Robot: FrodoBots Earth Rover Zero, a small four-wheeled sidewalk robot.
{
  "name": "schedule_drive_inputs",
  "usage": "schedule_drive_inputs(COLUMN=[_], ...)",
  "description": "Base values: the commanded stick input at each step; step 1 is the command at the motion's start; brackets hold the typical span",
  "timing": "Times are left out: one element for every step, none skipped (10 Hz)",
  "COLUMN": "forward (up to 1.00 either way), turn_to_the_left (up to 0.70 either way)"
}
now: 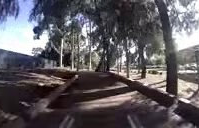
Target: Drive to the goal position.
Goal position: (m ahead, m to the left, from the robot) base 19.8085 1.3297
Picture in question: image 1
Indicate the group of trees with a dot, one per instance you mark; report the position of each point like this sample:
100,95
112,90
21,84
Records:
103,43

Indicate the grey paved path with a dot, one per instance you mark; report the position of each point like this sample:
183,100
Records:
97,100

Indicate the timber path edging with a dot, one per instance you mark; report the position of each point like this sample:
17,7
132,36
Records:
50,96

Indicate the dark raised path kerb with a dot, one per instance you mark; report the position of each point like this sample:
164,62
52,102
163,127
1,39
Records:
153,94

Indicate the robot's own part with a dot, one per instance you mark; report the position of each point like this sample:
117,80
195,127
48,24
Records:
134,121
67,122

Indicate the tall tree beside kerb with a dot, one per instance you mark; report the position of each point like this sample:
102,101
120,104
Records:
170,56

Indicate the pale dirt ground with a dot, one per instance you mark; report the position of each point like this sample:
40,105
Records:
187,88

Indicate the leaf-strewn bare dirt ground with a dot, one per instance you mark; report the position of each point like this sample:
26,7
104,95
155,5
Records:
10,86

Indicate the building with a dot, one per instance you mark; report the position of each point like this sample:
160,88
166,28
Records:
195,53

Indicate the dark long wall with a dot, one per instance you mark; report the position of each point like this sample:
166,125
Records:
7,59

